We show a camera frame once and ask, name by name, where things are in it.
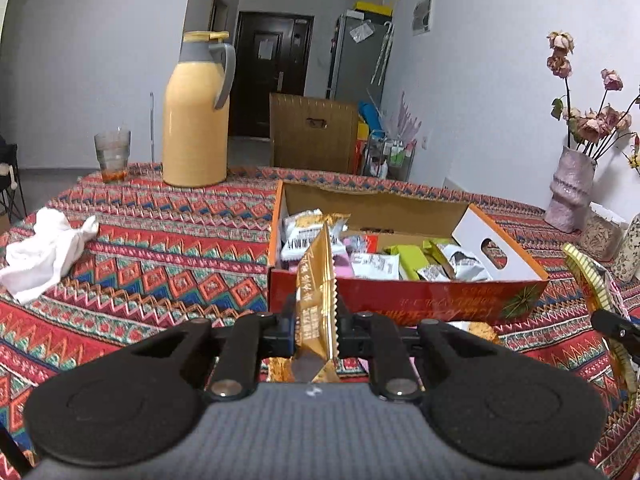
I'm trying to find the pink feathery decoration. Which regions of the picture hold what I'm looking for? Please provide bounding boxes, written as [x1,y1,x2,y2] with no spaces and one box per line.
[385,91,423,143]

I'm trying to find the yellow thermos jug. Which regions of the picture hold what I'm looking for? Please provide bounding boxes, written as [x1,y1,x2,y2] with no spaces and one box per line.
[161,30,237,188]

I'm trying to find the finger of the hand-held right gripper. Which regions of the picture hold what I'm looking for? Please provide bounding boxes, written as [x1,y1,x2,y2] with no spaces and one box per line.
[590,309,640,366]

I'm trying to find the speckled ceramic vase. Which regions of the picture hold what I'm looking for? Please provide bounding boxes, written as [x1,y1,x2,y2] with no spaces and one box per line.
[611,212,640,283]

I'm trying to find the blue plastic item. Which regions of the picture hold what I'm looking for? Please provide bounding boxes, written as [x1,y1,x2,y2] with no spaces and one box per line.
[359,102,383,133]

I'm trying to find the wire rack with bottles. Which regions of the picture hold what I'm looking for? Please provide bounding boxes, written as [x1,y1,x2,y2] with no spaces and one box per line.
[362,130,417,181]

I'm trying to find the red cardboard box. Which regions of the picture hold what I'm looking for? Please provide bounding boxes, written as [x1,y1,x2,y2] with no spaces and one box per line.
[267,180,551,328]

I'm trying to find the brown cardboard box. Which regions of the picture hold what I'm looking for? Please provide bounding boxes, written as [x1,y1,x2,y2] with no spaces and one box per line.
[269,92,361,175]

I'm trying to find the white crumpled cloth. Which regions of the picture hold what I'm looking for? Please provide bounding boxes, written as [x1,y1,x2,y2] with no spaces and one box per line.
[0,207,101,305]

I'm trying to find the pile of assorted snack packets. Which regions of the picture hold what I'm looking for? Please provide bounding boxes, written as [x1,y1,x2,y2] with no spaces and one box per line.
[280,209,493,283]

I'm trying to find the gold snack packet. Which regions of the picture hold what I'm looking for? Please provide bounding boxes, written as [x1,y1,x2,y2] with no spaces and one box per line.
[290,220,346,383]

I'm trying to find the yellow blossom branches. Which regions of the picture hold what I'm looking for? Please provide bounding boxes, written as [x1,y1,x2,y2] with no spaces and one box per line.
[625,85,640,176]

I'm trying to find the dark entrance door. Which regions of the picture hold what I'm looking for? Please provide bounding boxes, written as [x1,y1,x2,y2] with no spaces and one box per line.
[232,11,315,140]

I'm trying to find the patterned tablecloth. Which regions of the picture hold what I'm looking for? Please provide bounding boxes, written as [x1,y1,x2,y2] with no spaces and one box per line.
[0,162,640,480]

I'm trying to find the clear cookie packet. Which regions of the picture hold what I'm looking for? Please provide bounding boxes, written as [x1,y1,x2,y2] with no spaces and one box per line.
[447,320,501,346]
[267,355,301,383]

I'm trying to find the pink textured vase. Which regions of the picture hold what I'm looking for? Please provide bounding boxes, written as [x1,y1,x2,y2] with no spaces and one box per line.
[544,146,598,233]

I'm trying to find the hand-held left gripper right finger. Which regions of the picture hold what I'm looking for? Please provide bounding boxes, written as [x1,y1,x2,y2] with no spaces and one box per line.
[337,297,511,402]

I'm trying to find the white hanging umbrella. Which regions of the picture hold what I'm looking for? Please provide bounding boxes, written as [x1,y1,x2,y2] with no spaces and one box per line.
[372,21,394,86]

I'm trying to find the bunch of dried pink roses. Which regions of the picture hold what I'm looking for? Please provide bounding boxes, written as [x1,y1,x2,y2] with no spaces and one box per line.
[546,30,633,156]

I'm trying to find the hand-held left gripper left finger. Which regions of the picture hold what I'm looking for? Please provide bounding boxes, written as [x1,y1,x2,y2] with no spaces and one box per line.
[122,297,299,402]

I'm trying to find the side room door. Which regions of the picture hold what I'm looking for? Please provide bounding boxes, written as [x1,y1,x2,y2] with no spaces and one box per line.
[210,0,230,33]

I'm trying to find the drinking glass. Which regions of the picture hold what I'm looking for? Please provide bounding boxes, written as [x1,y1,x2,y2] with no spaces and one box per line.
[94,129,132,183]

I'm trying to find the grey refrigerator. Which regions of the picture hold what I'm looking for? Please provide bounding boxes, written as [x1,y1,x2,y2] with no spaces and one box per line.
[327,14,393,106]

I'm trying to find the clear storage container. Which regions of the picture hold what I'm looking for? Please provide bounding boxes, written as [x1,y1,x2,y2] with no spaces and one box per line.
[579,201,628,262]

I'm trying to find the striped-edge snack bag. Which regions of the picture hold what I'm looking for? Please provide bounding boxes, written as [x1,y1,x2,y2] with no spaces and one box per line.
[560,242,640,396]

